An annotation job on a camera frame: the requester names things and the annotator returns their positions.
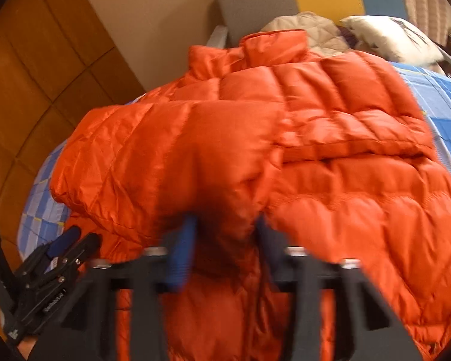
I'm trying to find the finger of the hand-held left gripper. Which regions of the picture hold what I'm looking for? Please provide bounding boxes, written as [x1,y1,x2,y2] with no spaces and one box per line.
[15,226,82,277]
[30,233,101,291]

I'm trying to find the beige quilted jacket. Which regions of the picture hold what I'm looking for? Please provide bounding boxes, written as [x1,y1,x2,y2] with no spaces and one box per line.
[261,11,350,57]

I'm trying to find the blue checked bed sheet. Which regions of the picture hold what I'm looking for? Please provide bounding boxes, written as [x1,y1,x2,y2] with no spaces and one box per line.
[17,62,451,260]

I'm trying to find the orange down jacket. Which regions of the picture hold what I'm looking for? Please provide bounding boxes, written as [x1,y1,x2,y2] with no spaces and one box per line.
[49,30,451,361]

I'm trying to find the white bed frame rail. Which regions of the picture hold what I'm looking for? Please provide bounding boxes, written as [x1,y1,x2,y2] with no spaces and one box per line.
[207,26,231,49]

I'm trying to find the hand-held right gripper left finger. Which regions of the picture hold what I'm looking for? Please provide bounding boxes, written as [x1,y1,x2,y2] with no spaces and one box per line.
[30,214,200,361]

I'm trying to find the white patterned pillow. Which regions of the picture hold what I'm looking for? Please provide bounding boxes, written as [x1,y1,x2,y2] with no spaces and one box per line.
[338,15,446,65]

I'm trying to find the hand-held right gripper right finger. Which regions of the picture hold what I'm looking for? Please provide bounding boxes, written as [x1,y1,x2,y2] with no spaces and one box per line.
[256,215,423,361]

